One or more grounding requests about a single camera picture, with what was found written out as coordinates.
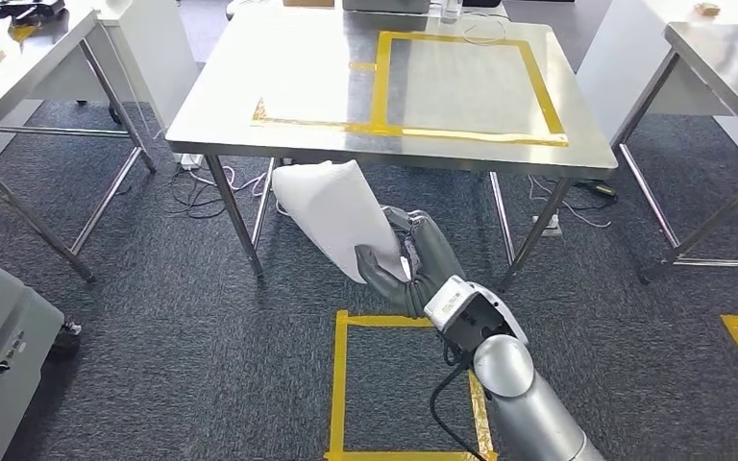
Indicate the steel workbench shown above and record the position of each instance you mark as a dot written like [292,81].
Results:
[318,76]

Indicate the white table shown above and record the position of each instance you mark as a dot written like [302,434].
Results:
[146,57]
[617,76]

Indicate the black caster wheel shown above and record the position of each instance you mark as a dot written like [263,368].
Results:
[66,340]

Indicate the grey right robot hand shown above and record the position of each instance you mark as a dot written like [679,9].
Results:
[436,254]

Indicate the white power strip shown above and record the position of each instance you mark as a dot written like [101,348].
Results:
[191,161]

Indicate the grey machine cabinet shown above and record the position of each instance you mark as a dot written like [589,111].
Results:
[0,331]

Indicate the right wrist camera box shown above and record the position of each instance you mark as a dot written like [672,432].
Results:
[471,318]

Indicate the black tool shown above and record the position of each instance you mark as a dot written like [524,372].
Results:
[25,9]

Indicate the metal floor socket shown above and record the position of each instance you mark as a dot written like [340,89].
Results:
[550,228]

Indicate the black case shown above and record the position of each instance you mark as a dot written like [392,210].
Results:
[480,3]

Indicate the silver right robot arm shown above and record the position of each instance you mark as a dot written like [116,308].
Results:
[522,407]

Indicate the black power adapter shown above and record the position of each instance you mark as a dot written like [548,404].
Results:
[598,189]

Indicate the steel table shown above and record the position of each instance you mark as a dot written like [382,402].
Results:
[725,63]
[25,63]

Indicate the yellow workbench tape marking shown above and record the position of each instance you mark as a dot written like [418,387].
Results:
[382,83]

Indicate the white curved plastic part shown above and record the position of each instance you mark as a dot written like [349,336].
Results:
[337,216]

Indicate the small brown object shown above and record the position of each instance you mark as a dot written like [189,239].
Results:
[706,9]

